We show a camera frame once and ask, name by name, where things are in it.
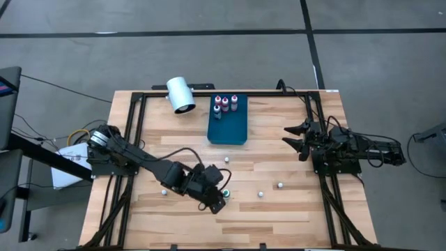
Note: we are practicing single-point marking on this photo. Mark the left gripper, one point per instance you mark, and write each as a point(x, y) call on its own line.
point(203, 183)

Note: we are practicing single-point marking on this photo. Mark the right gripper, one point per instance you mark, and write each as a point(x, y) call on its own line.
point(329, 141)

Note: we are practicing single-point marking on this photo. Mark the green food coloring bottle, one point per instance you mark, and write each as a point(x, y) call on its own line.
point(226, 193)

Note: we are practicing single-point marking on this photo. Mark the small white cap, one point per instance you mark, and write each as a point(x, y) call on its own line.
point(280, 185)
point(226, 159)

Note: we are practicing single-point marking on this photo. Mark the black food coloring bottle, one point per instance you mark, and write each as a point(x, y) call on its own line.
point(217, 112)

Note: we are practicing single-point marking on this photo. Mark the pink-capped food coloring bottle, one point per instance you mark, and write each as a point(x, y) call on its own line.
point(234, 102)

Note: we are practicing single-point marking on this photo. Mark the red food coloring bottle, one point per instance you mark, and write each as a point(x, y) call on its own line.
point(225, 104)

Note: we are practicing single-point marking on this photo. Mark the orange food coloring bottle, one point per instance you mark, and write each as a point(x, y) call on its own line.
point(218, 100)

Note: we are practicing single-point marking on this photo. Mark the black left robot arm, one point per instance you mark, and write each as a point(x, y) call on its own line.
point(139, 157)

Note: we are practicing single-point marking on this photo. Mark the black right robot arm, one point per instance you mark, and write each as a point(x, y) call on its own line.
point(380, 148)

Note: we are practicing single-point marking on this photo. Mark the blue plastic bin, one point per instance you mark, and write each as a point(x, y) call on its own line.
point(228, 129)

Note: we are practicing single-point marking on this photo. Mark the black table clamp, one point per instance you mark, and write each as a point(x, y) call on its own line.
point(263, 247)
point(174, 247)

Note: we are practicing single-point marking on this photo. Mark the white desk lamp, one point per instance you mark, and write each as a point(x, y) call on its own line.
point(179, 92)

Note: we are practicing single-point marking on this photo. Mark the black power strip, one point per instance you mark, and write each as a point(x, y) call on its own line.
point(205, 85)

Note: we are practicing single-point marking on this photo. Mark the grey stand foot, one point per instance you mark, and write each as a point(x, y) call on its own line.
point(430, 135)

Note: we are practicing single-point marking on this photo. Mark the white paper box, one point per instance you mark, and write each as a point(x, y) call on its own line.
point(66, 178)

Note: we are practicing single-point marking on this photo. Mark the black stand leg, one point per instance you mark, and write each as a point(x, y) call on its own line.
point(25, 216)

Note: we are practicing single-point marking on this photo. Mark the black stand beam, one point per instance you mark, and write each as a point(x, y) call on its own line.
point(24, 147)

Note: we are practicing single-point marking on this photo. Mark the black monitor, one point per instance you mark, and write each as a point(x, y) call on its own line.
point(8, 188)
point(10, 115)

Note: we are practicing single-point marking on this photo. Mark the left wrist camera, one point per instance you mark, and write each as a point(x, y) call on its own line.
point(216, 206)

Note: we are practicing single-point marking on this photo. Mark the black aluminium table frame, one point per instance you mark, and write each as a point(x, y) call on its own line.
point(299, 92)

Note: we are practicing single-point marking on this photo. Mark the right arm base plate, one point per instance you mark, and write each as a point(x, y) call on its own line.
point(341, 170)

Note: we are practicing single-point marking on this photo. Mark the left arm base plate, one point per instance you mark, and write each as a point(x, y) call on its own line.
point(104, 170)

